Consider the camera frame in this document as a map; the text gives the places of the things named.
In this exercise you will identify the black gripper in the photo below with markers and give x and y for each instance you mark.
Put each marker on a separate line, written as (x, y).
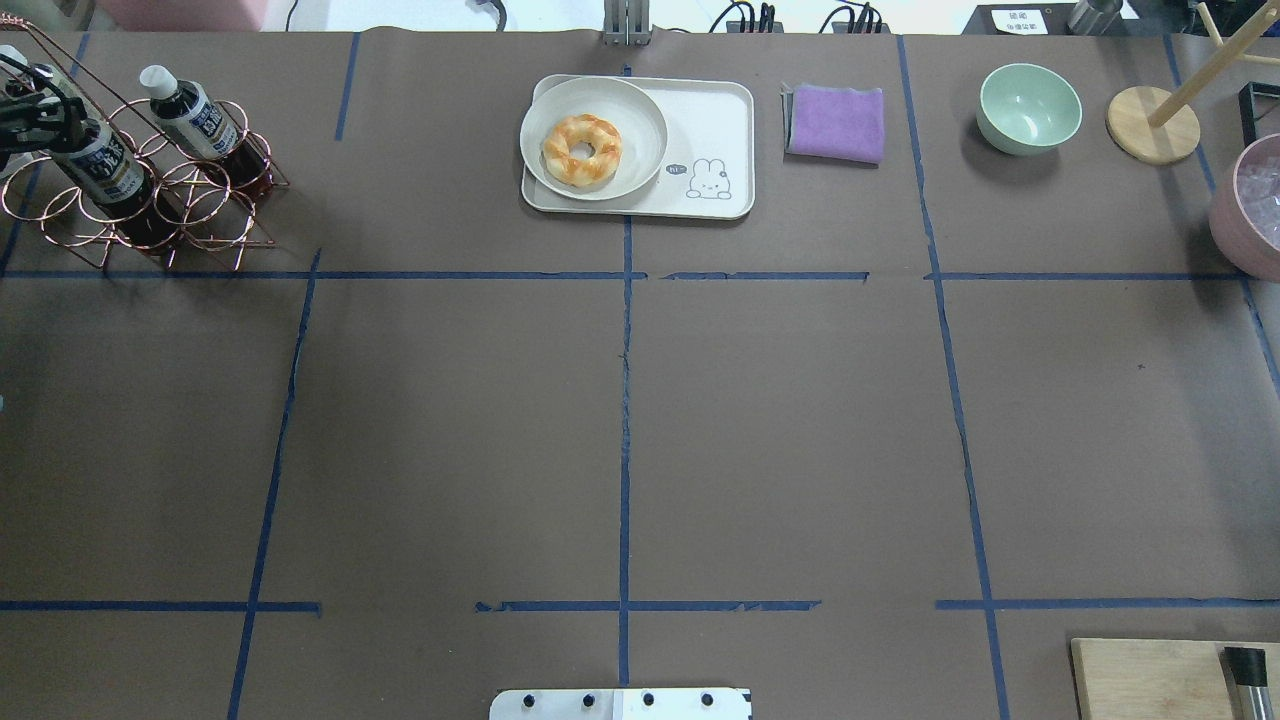
(38, 113)

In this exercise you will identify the dark tea bottle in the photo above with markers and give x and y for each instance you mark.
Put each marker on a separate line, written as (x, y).
(202, 131)
(108, 172)

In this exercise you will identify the beige rabbit tray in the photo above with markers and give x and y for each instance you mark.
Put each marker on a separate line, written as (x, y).
(688, 146)

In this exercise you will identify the pink storage bin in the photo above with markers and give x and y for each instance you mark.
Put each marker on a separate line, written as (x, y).
(187, 16)

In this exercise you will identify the glazed donut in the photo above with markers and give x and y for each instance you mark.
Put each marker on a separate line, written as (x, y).
(582, 151)

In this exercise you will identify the beige round plate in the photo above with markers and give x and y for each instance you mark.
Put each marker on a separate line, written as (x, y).
(635, 113)

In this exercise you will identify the purple folded cloth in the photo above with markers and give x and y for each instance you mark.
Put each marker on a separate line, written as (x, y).
(834, 123)

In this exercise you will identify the mint green bowl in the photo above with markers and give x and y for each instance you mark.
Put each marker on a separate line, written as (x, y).
(1025, 110)

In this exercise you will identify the wooden mug tree stand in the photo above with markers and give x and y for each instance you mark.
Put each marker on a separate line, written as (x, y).
(1157, 126)

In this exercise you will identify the pink bowl of ice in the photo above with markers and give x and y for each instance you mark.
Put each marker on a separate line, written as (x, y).
(1243, 217)

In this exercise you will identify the bamboo cutting board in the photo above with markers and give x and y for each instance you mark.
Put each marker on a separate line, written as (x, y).
(1159, 679)

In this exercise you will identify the copper wire bottle rack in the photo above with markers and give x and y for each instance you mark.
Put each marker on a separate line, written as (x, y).
(215, 222)

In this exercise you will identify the aluminium frame post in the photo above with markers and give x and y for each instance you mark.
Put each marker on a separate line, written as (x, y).
(627, 22)

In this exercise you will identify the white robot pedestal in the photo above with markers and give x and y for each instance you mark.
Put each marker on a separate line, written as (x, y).
(624, 703)

